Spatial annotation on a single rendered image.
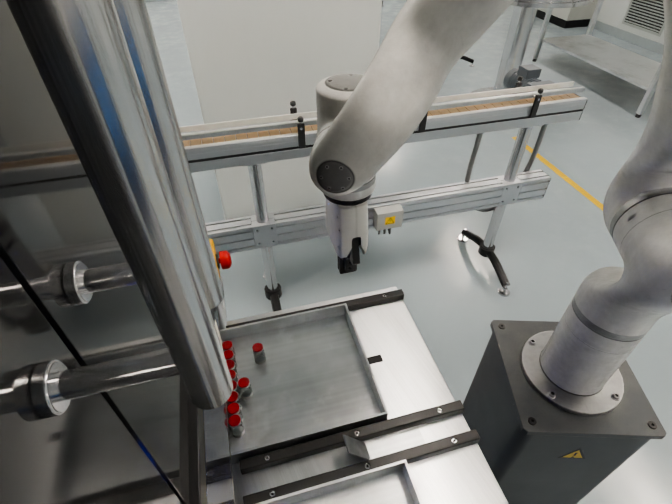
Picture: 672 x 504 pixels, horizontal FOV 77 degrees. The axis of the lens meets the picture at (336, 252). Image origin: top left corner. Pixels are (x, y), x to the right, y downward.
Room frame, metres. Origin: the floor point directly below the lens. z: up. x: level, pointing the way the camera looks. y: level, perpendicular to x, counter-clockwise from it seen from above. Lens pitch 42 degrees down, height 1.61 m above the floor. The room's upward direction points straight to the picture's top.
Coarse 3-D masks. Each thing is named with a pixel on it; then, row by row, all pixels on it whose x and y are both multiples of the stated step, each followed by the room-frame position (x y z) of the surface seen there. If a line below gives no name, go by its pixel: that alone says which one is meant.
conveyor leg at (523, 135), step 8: (520, 128) 1.67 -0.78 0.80; (528, 128) 1.65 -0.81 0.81; (520, 136) 1.66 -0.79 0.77; (528, 136) 1.65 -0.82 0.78; (520, 144) 1.65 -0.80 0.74; (512, 152) 1.67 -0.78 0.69; (520, 152) 1.65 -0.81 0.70; (512, 160) 1.66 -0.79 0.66; (520, 160) 1.65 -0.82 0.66; (512, 168) 1.65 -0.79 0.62; (504, 176) 1.68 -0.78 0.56; (512, 176) 1.65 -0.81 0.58; (496, 208) 1.66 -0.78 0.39; (504, 208) 1.65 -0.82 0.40; (496, 216) 1.65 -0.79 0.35; (496, 224) 1.65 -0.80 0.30; (488, 232) 1.66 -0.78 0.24; (496, 232) 1.65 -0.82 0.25; (488, 240) 1.65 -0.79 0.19
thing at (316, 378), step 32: (288, 320) 0.56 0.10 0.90; (320, 320) 0.58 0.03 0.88; (352, 320) 0.55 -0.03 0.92; (288, 352) 0.50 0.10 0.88; (320, 352) 0.50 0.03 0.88; (352, 352) 0.50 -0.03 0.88; (256, 384) 0.43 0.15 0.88; (288, 384) 0.43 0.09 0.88; (320, 384) 0.43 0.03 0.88; (352, 384) 0.43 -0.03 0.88; (256, 416) 0.36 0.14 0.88; (288, 416) 0.36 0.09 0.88; (320, 416) 0.36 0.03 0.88; (352, 416) 0.36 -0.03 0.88; (384, 416) 0.35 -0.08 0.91; (256, 448) 0.29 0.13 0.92
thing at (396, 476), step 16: (400, 464) 0.27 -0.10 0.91; (336, 480) 0.24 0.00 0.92; (352, 480) 0.25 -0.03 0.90; (368, 480) 0.25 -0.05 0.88; (384, 480) 0.25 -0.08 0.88; (400, 480) 0.25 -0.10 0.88; (288, 496) 0.22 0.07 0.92; (304, 496) 0.23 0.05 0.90; (320, 496) 0.23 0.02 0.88; (336, 496) 0.23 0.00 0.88; (352, 496) 0.23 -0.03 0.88; (368, 496) 0.23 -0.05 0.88; (384, 496) 0.23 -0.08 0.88; (400, 496) 0.23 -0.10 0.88; (416, 496) 0.22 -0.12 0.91
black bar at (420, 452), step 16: (464, 432) 0.32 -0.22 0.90; (416, 448) 0.30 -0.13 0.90; (432, 448) 0.30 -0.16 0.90; (448, 448) 0.30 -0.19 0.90; (368, 464) 0.27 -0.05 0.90; (384, 464) 0.27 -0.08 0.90; (304, 480) 0.25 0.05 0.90; (320, 480) 0.25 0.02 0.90; (256, 496) 0.22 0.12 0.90; (272, 496) 0.23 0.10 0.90
